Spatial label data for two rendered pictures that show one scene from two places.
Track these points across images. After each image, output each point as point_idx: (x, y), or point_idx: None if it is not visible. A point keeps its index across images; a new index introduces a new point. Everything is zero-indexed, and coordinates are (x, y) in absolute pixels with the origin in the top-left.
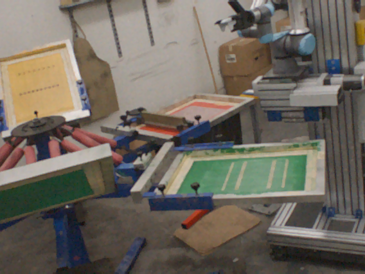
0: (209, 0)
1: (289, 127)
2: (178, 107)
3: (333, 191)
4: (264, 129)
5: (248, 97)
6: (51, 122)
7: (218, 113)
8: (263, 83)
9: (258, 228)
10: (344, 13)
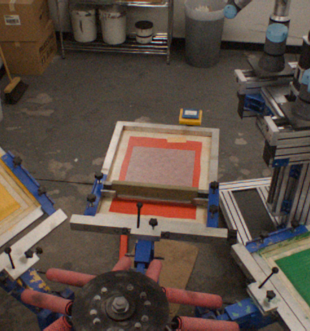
0: None
1: (114, 105)
2: (119, 152)
3: (298, 213)
4: (88, 112)
5: (193, 122)
6: (143, 297)
7: (193, 159)
8: (285, 131)
9: (200, 258)
10: None
